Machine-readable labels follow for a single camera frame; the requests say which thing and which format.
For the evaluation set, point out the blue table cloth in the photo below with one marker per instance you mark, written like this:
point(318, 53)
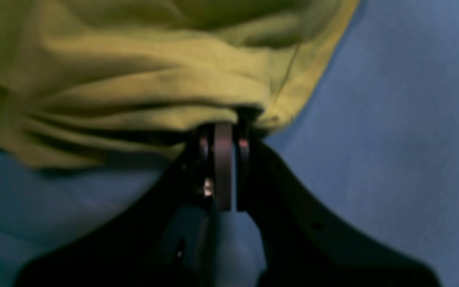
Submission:
point(378, 143)

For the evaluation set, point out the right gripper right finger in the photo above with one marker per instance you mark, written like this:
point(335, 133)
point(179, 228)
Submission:
point(306, 244)

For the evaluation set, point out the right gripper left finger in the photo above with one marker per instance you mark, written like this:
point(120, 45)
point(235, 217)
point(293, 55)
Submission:
point(114, 255)

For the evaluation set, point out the olive green t-shirt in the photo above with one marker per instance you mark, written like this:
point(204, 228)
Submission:
point(82, 78)

